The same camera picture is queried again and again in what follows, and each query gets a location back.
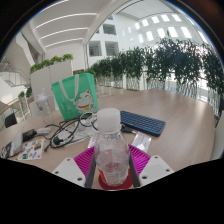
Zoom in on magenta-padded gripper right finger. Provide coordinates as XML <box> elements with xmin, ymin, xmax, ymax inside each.
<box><xmin>127</xmin><ymin>144</ymin><xmax>175</xmax><ymax>188</ymax></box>

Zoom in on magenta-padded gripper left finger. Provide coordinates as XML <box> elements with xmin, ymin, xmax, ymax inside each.
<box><xmin>51</xmin><ymin>146</ymin><xmax>98</xmax><ymax>189</ymax></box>

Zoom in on clear plastic water bottle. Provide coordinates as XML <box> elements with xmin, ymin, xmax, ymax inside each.
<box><xmin>93</xmin><ymin>107</ymin><xmax>131</xmax><ymax>187</ymax></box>

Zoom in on white plastic packet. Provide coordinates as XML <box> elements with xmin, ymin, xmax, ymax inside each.
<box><xmin>130</xmin><ymin>131</ymin><xmax>153</xmax><ymax>154</ymax></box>

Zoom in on dark blue keyboard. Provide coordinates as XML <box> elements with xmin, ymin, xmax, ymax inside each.
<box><xmin>119</xmin><ymin>110</ymin><xmax>167</xmax><ymax>138</ymax></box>

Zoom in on small white adapter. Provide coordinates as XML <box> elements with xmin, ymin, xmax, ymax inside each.
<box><xmin>35</xmin><ymin>126</ymin><xmax>53</xmax><ymax>136</ymax></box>

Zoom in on colourful sticker sheet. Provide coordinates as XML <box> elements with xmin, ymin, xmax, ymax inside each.
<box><xmin>17</xmin><ymin>138</ymin><xmax>46</xmax><ymax>162</ymax></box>

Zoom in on small black box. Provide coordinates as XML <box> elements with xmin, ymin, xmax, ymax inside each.
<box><xmin>22</xmin><ymin>128</ymin><xmax>38</xmax><ymax>142</ymax></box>

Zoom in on green tote bag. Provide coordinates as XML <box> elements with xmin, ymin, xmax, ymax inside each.
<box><xmin>51</xmin><ymin>72</ymin><xmax>100</xmax><ymax>121</ymax></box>

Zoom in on clear tumbler with lid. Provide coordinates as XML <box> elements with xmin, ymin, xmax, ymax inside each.
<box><xmin>34</xmin><ymin>88</ymin><xmax>55</xmax><ymax>127</ymax></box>

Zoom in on brown clipboard with papers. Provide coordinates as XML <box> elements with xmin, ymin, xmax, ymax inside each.
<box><xmin>0</xmin><ymin>129</ymin><xmax>24</xmax><ymax>160</ymax></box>

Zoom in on small potted plant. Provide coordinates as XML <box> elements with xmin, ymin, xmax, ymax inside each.
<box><xmin>17</xmin><ymin>86</ymin><xmax>34</xmax><ymax>113</ymax></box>

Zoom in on white cabinet with plants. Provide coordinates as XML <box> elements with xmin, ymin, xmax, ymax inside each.
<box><xmin>28</xmin><ymin>53</ymin><xmax>75</xmax><ymax>112</ymax></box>

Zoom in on row of green plants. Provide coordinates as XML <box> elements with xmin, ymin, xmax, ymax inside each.
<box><xmin>73</xmin><ymin>35</ymin><xmax>224</xmax><ymax>108</ymax></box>

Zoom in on black tangled cables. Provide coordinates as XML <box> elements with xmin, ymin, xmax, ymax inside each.
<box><xmin>43</xmin><ymin>111</ymin><xmax>100</xmax><ymax>153</ymax></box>

